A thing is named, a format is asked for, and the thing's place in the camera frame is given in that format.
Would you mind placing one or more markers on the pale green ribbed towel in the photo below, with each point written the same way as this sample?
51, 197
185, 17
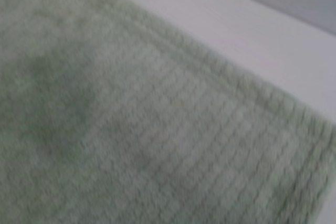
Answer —
131, 119

